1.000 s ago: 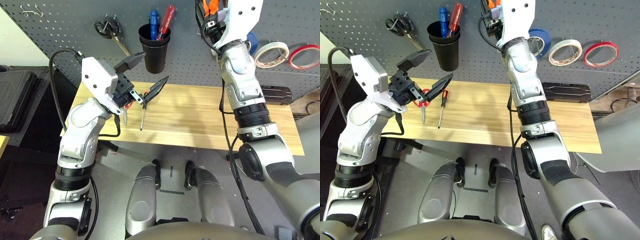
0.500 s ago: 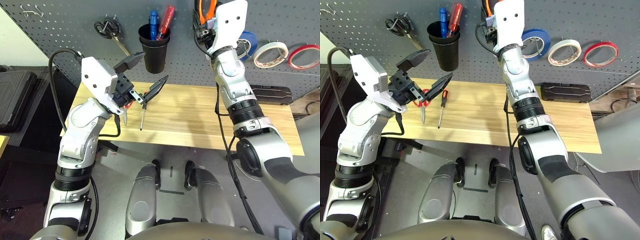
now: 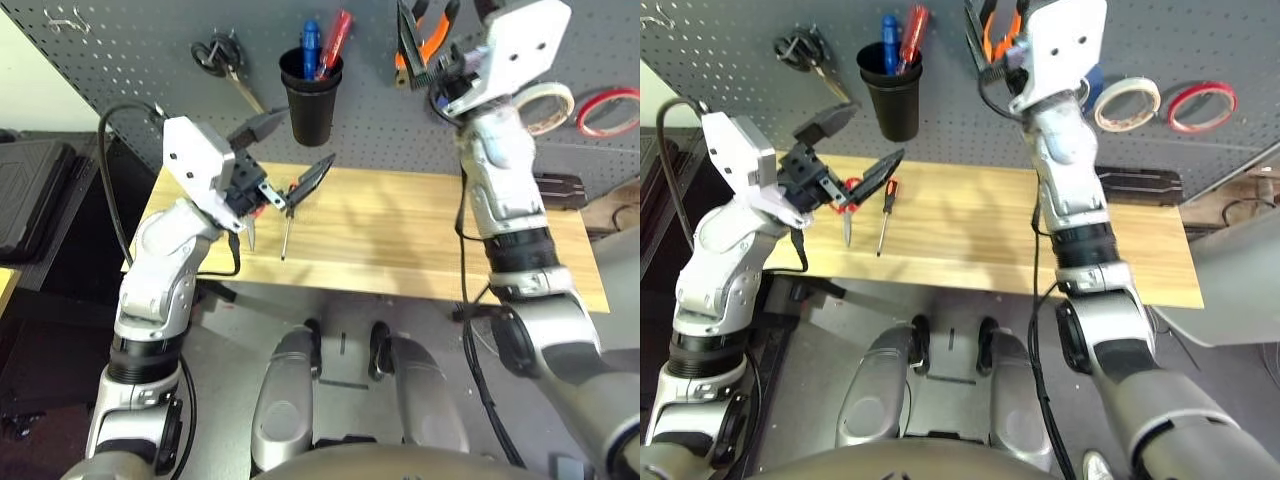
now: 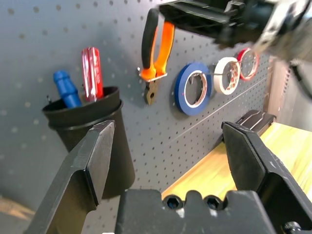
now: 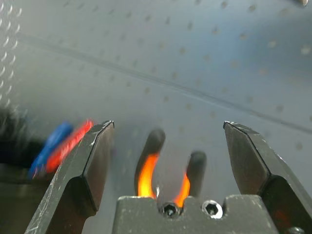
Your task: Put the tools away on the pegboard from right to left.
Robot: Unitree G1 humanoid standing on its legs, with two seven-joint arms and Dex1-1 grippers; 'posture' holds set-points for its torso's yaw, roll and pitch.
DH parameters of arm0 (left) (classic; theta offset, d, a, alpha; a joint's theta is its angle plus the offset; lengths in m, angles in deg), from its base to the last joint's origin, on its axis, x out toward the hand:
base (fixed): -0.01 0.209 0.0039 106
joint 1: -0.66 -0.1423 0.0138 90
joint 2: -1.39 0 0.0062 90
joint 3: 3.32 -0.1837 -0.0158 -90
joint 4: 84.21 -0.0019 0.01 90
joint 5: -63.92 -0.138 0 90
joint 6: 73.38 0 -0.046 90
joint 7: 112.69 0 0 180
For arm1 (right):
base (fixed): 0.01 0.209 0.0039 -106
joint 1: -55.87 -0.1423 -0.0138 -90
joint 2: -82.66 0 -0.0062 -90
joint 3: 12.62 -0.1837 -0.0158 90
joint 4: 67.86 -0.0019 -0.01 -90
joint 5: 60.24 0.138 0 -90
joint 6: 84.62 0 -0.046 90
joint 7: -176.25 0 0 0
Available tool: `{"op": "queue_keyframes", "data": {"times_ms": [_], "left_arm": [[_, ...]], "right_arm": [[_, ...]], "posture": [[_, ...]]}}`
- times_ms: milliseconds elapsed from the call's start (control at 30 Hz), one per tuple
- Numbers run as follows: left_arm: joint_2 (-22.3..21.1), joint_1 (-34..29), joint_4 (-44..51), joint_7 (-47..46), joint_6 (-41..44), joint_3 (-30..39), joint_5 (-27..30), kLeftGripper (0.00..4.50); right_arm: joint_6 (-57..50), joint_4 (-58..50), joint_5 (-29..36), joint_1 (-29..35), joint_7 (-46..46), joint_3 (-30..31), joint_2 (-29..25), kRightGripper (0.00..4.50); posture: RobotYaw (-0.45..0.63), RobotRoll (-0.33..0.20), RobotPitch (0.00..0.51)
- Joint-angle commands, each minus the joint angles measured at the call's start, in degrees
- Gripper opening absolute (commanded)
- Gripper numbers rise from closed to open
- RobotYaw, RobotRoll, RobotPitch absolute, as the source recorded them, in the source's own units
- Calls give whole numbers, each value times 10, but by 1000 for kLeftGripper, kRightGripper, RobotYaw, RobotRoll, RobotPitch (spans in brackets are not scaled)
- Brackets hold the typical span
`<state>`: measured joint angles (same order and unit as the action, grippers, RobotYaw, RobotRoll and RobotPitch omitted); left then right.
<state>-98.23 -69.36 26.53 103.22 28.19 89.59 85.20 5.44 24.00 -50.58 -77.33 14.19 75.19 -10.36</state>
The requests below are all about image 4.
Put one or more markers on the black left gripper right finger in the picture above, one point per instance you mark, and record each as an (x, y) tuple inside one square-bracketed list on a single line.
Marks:
[(251, 161)]

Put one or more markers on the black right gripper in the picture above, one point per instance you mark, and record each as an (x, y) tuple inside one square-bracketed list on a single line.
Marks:
[(243, 22)]

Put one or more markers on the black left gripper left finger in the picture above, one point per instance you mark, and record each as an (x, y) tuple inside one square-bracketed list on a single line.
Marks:
[(80, 175)]

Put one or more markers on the orange black pliers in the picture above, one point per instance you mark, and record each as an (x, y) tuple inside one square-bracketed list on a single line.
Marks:
[(161, 48)]

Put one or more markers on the white tape roll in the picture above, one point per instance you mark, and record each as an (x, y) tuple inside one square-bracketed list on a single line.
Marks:
[(218, 83)]

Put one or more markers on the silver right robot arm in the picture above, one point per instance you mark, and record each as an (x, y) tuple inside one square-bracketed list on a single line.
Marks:
[(297, 36)]

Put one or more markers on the grey metal pegboard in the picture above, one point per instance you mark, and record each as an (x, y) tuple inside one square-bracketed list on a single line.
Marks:
[(36, 61)]

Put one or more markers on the black tool case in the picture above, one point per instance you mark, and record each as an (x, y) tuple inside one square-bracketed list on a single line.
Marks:
[(253, 119)]

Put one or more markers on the black plastic cup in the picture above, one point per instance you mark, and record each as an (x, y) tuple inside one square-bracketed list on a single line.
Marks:
[(119, 158), (56, 117)]

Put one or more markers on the metal peg hook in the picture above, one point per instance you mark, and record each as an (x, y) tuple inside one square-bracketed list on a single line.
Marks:
[(200, 72)]

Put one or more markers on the grey side panel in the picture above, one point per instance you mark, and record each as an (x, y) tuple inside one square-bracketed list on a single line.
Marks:
[(292, 102)]

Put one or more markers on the red tape roll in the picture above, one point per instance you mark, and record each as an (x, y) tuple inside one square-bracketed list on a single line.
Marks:
[(243, 76)]

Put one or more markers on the blue tape roll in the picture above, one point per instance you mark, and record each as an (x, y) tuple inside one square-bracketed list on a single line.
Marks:
[(179, 97)]

